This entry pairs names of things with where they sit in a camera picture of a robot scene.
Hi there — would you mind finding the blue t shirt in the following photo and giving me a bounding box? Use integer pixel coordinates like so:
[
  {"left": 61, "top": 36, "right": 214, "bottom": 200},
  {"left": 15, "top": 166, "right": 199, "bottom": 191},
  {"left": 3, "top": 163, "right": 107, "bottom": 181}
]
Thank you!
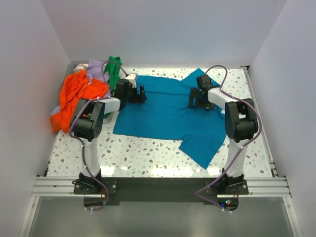
[{"left": 113, "top": 69, "right": 226, "bottom": 169}]

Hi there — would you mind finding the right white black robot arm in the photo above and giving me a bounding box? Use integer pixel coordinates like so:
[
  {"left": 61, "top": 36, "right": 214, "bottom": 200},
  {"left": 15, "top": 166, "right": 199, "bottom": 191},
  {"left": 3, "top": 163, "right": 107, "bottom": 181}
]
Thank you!
[{"left": 189, "top": 75, "right": 259, "bottom": 194}]

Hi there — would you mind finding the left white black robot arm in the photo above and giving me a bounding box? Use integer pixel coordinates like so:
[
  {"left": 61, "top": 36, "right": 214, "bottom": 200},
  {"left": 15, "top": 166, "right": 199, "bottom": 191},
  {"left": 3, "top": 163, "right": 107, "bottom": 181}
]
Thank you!
[{"left": 69, "top": 79, "right": 147, "bottom": 194}]

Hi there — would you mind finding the green t shirt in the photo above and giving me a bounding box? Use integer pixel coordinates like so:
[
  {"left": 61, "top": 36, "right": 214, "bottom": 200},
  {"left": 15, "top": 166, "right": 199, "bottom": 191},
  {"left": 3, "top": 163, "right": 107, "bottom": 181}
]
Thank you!
[{"left": 104, "top": 56, "right": 122, "bottom": 91}]

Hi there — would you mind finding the clear plastic bin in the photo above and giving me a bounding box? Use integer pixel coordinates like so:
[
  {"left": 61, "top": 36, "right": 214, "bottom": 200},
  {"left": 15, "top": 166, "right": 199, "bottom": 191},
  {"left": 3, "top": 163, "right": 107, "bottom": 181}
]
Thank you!
[{"left": 65, "top": 61, "right": 118, "bottom": 125}]

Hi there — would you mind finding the pale pink t shirt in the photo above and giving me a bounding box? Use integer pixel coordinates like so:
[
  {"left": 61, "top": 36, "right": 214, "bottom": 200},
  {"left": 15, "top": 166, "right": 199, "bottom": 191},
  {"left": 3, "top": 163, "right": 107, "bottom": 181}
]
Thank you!
[{"left": 74, "top": 64, "right": 88, "bottom": 73}]

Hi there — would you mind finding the orange t shirt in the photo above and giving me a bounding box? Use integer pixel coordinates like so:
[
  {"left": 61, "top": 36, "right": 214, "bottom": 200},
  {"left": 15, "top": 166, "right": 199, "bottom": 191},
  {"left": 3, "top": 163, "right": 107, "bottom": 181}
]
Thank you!
[{"left": 50, "top": 70, "right": 111, "bottom": 134}]

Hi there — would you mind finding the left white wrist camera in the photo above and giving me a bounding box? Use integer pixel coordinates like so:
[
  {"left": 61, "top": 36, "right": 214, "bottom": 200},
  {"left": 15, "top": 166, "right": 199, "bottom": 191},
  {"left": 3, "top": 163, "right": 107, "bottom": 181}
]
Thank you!
[{"left": 125, "top": 73, "right": 138, "bottom": 88}]

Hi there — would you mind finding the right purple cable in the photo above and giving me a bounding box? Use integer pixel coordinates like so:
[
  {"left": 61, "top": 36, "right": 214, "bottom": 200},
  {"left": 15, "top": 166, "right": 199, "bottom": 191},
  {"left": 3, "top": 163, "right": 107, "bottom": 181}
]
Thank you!
[{"left": 195, "top": 65, "right": 263, "bottom": 210}]

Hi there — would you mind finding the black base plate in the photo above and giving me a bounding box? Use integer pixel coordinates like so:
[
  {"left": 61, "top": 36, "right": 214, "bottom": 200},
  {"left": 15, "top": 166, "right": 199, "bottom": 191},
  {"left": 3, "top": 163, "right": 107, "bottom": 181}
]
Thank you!
[{"left": 72, "top": 176, "right": 249, "bottom": 207}]

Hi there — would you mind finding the aluminium frame rail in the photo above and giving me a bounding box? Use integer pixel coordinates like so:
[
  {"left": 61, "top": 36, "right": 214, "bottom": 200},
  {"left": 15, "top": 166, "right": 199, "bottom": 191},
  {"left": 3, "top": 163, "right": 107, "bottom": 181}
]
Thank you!
[{"left": 31, "top": 177, "right": 291, "bottom": 198}]

